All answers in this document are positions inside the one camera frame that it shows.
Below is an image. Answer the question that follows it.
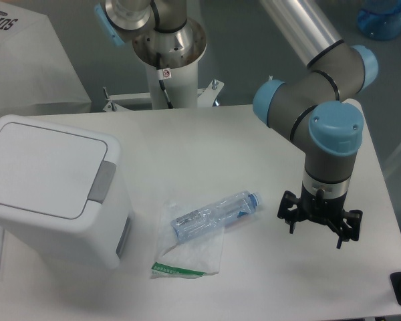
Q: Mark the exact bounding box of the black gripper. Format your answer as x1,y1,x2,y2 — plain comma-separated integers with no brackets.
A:
277,183,363,249

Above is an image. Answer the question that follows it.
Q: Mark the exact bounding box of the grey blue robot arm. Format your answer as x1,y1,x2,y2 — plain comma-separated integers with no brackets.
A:
94,1,378,243

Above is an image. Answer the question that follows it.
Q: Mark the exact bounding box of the white trash can body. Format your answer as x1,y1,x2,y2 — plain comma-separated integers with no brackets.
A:
0,115,133,269

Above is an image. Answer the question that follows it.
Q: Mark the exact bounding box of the white trash can lid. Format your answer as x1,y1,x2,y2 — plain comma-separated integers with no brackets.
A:
0,122,120,219

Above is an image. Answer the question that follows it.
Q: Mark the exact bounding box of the clear plastic water bottle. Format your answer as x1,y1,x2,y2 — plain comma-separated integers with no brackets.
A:
170,191,262,243

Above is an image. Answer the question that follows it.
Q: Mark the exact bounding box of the white tissue pack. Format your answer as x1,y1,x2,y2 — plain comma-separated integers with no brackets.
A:
151,199,225,279

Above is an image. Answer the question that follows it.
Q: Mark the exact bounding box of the blue water jug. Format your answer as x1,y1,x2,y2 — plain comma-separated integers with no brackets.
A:
356,1,401,41

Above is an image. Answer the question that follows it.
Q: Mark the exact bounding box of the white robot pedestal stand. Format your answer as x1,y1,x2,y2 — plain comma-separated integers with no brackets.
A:
103,57,225,112

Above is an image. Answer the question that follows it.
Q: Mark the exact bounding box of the black cable on pedestal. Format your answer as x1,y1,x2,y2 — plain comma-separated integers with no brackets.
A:
155,53,174,110

